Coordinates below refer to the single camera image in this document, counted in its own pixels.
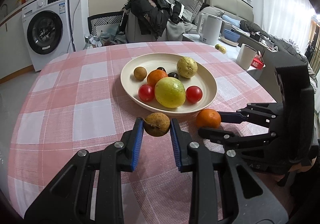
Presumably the small yellow fruit on counter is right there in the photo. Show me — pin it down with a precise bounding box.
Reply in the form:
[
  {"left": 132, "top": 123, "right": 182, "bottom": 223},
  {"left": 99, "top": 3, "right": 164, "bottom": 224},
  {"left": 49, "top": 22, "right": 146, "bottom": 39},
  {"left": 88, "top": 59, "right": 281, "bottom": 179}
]
[{"left": 219, "top": 46, "right": 227, "bottom": 54}]

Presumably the blue bowl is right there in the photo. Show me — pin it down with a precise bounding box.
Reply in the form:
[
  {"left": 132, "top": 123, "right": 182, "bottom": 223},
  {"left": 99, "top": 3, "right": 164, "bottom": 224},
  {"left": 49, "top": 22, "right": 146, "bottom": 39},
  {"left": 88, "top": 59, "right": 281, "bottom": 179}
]
[{"left": 223, "top": 29, "right": 240, "bottom": 42}]

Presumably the orange tangerine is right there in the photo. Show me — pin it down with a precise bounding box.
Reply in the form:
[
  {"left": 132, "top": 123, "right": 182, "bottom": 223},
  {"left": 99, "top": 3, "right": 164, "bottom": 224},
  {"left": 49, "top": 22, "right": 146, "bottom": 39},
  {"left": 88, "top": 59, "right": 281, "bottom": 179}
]
[
  {"left": 196, "top": 109, "right": 221, "bottom": 129},
  {"left": 147, "top": 70, "right": 168, "bottom": 87}
]

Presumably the pink checkered tablecloth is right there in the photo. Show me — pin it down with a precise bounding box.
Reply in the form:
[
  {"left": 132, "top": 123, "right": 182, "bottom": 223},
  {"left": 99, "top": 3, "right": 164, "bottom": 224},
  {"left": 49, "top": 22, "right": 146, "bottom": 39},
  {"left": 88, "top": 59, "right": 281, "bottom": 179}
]
[{"left": 8, "top": 41, "right": 273, "bottom": 223}]

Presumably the white electric kettle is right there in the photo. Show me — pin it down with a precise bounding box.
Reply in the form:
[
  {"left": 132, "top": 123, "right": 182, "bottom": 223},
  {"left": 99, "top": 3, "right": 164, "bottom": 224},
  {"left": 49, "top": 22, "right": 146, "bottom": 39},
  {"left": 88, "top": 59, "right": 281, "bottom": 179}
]
[{"left": 197, "top": 13, "right": 222, "bottom": 45}]

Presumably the yellow green guava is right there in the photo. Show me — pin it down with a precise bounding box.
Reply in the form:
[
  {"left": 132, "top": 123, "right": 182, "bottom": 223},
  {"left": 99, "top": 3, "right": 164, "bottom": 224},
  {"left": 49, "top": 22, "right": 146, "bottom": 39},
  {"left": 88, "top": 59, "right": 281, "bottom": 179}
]
[{"left": 155, "top": 77, "right": 185, "bottom": 109}]

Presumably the red box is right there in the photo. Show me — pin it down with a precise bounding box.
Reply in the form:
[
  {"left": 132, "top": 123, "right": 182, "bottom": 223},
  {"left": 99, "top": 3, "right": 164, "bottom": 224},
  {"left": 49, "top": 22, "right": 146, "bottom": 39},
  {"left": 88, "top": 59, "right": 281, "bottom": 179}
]
[{"left": 251, "top": 54, "right": 265, "bottom": 70}]

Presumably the black patterned chair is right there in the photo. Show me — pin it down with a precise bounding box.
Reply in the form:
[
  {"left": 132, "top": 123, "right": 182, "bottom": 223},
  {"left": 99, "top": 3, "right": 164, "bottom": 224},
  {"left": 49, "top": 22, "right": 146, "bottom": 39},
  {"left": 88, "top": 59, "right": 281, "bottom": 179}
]
[{"left": 87, "top": 11, "right": 123, "bottom": 37}]

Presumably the white paper cup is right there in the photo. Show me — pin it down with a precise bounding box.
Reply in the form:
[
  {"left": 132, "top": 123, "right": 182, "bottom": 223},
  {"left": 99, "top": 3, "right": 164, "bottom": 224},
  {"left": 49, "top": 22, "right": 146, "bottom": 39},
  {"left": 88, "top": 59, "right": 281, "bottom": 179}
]
[{"left": 236, "top": 44, "right": 257, "bottom": 70}]

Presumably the white washing machine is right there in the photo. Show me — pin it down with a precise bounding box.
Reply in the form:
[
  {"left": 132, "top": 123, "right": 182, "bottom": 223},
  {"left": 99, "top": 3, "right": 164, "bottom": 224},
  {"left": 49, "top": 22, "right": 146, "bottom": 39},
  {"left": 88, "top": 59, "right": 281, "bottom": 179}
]
[{"left": 22, "top": 0, "right": 74, "bottom": 72}]

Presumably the cream round plate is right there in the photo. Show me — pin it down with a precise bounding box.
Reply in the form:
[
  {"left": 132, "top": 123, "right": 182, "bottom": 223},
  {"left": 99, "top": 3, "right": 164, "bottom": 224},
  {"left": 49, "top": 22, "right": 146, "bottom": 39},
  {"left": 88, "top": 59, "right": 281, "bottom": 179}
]
[{"left": 120, "top": 53, "right": 217, "bottom": 116}]

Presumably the pile of dark clothes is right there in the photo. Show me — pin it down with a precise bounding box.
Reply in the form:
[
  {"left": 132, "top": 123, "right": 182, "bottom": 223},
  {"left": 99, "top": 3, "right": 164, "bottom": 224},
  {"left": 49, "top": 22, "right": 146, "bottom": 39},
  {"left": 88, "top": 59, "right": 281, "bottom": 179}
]
[{"left": 119, "top": 0, "right": 191, "bottom": 41}]

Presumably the grey sofa cushion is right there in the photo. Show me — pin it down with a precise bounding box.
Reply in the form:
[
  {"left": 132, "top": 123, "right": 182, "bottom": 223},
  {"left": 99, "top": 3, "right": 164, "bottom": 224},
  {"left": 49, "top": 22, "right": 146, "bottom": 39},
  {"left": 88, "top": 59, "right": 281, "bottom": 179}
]
[{"left": 180, "top": 0, "right": 203, "bottom": 22}]

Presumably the pale yellow bumpy guava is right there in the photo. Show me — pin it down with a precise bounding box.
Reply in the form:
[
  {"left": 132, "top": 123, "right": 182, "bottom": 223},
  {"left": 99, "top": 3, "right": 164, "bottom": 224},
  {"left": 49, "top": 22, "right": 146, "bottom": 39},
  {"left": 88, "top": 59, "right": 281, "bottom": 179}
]
[{"left": 176, "top": 57, "right": 198, "bottom": 78}]

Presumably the red tomato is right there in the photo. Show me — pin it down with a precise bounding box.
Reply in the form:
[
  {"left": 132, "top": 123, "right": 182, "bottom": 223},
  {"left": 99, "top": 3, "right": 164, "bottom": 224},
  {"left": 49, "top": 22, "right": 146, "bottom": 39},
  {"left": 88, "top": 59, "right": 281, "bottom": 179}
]
[
  {"left": 138, "top": 84, "right": 155, "bottom": 102},
  {"left": 185, "top": 86, "right": 203, "bottom": 104}
]

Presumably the small brown longan in plate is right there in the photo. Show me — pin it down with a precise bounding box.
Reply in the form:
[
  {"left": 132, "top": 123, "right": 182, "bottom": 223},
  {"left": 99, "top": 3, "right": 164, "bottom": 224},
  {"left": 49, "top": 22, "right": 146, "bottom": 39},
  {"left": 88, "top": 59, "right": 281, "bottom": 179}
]
[{"left": 133, "top": 66, "right": 148, "bottom": 80}]

